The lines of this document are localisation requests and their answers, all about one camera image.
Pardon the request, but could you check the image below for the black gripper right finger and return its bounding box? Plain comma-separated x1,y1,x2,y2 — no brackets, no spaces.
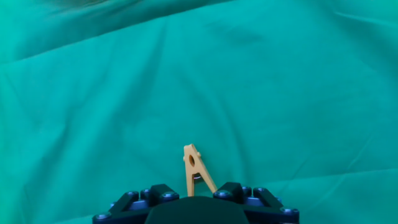
213,182,300,224

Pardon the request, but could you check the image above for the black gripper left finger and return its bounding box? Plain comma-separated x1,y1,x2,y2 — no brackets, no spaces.
92,183,180,224

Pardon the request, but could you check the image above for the yellow plastic clamp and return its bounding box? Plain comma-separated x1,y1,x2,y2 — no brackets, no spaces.
183,143,218,197

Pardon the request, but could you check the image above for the green cloth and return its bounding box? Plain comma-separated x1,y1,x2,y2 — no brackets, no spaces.
0,0,398,224

